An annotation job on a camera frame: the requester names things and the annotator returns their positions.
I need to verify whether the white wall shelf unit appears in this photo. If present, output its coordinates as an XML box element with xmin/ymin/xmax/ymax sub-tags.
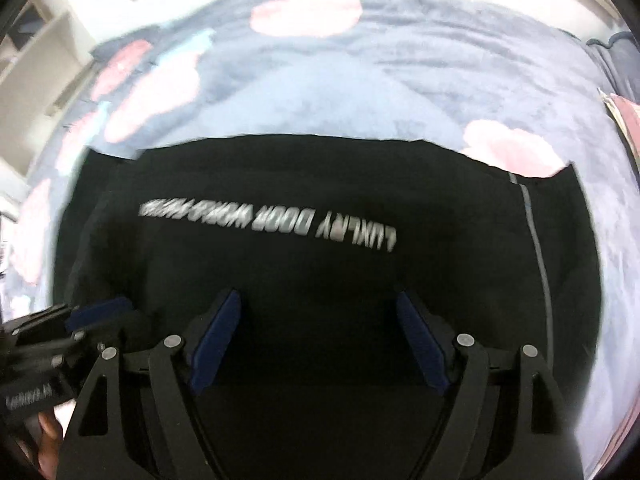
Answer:
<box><xmin>0</xmin><ymin>0</ymin><xmax>116</xmax><ymax>196</ymax></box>

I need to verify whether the person's left hand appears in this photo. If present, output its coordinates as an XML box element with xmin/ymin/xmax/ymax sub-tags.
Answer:
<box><xmin>0</xmin><ymin>408</ymin><xmax>65</xmax><ymax>480</ymax></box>

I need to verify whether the grey floral bed blanket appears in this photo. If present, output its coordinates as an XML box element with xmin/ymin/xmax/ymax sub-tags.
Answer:
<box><xmin>1</xmin><ymin>0</ymin><xmax>639</xmax><ymax>479</ymax></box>

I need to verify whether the black jacket with white lettering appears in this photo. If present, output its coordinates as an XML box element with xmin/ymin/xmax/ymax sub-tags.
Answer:
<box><xmin>65</xmin><ymin>136</ymin><xmax>601</xmax><ymax>479</ymax></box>

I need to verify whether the pink pillow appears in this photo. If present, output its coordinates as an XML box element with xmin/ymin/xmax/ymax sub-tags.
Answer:
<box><xmin>598</xmin><ymin>89</ymin><xmax>640</xmax><ymax>181</ymax></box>

